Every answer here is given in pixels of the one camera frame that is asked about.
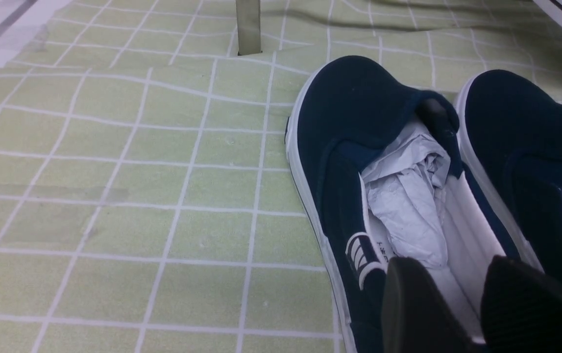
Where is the white crumpled stuffing paper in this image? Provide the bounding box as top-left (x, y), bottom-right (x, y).
top-left (361, 116), bottom-right (451, 269)

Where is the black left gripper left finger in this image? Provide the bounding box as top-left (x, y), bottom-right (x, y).
top-left (381, 257), bottom-right (477, 353)

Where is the metal shoe rack leg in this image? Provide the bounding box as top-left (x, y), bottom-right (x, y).
top-left (236, 0), bottom-right (262, 56)

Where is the green grid pattern tablecloth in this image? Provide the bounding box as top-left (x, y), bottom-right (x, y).
top-left (0, 0), bottom-right (562, 353)

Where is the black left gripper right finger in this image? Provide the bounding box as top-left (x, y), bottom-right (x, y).
top-left (481, 255), bottom-right (562, 353)

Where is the navy slip-on shoe white sole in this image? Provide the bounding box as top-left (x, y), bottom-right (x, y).
top-left (285, 55), bottom-right (519, 353)

